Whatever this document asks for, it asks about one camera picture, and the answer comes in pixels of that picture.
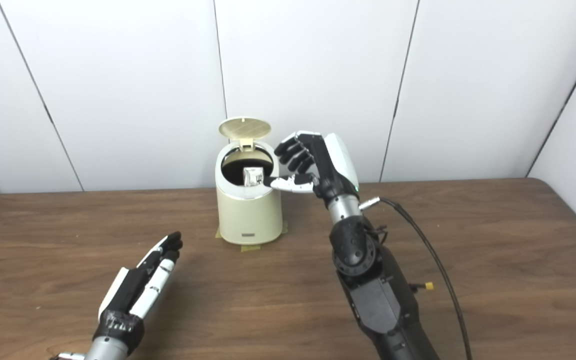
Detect cream round bin lid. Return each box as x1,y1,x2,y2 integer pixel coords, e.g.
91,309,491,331
218,117,272,151

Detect white green milk carton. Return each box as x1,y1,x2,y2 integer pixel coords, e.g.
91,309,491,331
243,167,265,188

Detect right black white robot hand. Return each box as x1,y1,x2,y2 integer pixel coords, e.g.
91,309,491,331
263,131,360,207

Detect cream-colored bin body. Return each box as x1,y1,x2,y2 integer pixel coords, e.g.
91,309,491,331
215,141,284,246

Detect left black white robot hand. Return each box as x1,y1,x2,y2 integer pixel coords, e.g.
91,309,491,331
93,231,184,357

